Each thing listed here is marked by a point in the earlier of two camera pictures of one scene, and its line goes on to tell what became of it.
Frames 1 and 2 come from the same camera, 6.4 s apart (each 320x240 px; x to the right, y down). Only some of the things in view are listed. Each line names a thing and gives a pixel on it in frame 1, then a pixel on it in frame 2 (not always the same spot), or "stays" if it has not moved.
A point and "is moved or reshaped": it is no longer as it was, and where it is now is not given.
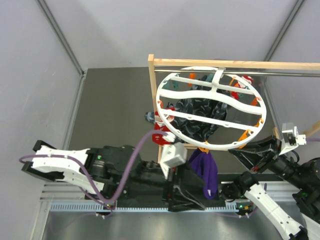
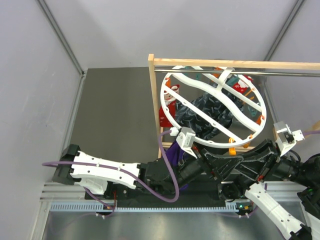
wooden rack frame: [219, 63] stays
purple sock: [205, 162] is moved or reshaped
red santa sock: [163, 139] → [170, 107]
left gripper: [179, 201] → [221, 167]
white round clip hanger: [210, 108] stays
